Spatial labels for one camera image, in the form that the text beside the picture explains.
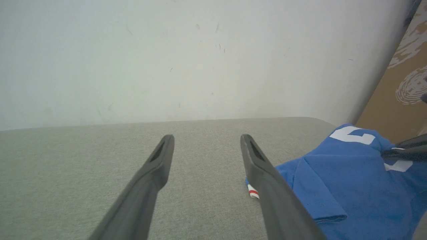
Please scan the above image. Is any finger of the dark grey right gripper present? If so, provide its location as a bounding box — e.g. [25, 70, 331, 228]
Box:
[395, 134, 427, 149]
[382, 148, 427, 162]

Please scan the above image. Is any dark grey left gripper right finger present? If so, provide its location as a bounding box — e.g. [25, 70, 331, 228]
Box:
[240, 134, 327, 240]

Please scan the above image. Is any blue basketball jersey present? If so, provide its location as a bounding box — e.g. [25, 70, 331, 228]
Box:
[245, 123, 427, 240]

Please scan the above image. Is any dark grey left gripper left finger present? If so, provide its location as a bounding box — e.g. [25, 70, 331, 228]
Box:
[88, 134, 175, 240]

